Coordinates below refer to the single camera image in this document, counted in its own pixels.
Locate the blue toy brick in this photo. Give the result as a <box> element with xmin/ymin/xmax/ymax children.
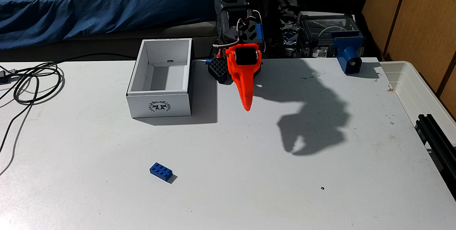
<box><xmin>150</xmin><ymin>163</ymin><xmax>173</xmax><ymax>182</ymax></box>

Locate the white cardboard box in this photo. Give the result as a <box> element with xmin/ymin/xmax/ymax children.
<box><xmin>126</xmin><ymin>38</ymin><xmax>193</xmax><ymax>119</ymax></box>

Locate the black cluttered equipment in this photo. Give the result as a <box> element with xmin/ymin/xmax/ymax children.
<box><xmin>265</xmin><ymin>0</ymin><xmax>303</xmax><ymax>59</ymax></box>

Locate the grey bed base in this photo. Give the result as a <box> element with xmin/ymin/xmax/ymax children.
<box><xmin>0</xmin><ymin>21</ymin><xmax>218</xmax><ymax>63</ymax></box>

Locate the white plastic bin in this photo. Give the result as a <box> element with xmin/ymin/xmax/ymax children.
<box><xmin>379</xmin><ymin>61</ymin><xmax>456</xmax><ymax>141</ymax></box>

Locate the blue bed sheet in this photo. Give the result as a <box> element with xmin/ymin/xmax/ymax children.
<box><xmin>0</xmin><ymin>0</ymin><xmax>219</xmax><ymax>50</ymax></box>

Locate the wooden cabinet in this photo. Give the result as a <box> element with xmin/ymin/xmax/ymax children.
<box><xmin>361</xmin><ymin>0</ymin><xmax>456</xmax><ymax>116</ymax></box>

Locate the black aluminium extrusion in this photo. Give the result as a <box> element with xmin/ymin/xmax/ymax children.
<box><xmin>415</xmin><ymin>114</ymin><xmax>456</xmax><ymax>198</ymax></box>

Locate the black power plug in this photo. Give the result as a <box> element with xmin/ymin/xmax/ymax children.
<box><xmin>0</xmin><ymin>69</ymin><xmax>16</xmax><ymax>83</ymax></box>

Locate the clear enclosure black frame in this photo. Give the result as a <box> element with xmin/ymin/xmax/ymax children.
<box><xmin>297</xmin><ymin>11</ymin><xmax>362</xmax><ymax>58</ymax></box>

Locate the blue printed clamp mount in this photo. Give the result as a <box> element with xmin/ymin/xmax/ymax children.
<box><xmin>332</xmin><ymin>31</ymin><xmax>365</xmax><ymax>75</ymax></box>

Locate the black cable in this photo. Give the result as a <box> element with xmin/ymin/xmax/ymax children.
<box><xmin>0</xmin><ymin>53</ymin><xmax>138</xmax><ymax>175</ymax></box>

